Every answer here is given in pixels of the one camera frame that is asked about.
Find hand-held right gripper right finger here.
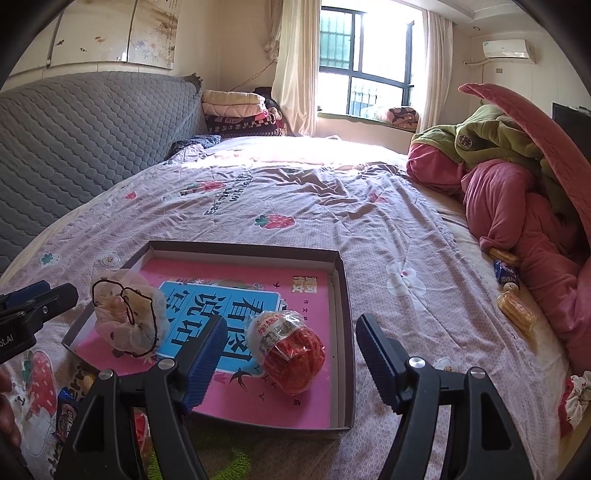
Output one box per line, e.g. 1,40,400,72
355,314,536,480

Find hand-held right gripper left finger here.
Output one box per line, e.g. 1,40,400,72
54,318,225,480

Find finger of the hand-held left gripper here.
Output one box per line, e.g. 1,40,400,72
0,281,79,330

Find shallow cardboard box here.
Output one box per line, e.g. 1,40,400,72
61,240,357,435

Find blue snack packet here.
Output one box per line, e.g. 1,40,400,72
54,387,81,441

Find green fuzzy scrunchie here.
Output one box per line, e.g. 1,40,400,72
147,429,252,480

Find person's left hand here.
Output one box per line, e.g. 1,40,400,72
0,367,22,446

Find pink and blue book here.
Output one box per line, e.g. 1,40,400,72
76,258,334,428

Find large yellow wafer packet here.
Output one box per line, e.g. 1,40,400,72
498,284,539,340

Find blue candy packet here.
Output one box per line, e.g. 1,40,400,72
493,259,520,289

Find grey quilted headboard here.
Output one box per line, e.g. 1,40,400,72
0,71,206,273

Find small yellow wafer packet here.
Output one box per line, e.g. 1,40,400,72
489,247,522,268

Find floral scrunchie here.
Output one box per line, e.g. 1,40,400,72
558,373,591,437

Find hot pink quilt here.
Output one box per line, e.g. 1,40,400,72
406,141,591,370

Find blue patterned cloth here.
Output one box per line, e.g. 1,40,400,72
171,134,222,155

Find folded dark patterned blanket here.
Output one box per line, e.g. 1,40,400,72
204,113,287,138

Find folded floral blanket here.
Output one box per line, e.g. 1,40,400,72
365,105,420,127

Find green blanket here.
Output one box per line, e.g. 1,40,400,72
411,104,578,217

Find folded cream blanket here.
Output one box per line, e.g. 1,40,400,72
202,89,266,117

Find dark bag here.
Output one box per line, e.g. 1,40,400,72
253,87,278,112

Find pink quilted mat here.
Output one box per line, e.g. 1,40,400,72
458,83,591,245

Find cream curtain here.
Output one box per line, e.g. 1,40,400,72
418,9,455,134
271,0,321,137

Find black television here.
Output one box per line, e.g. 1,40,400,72
553,102,591,158

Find white air conditioner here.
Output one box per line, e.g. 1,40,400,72
482,39,536,63

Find painted wall panels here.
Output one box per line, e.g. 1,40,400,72
9,0,178,77

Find window with black frame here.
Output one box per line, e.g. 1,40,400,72
318,6,423,121

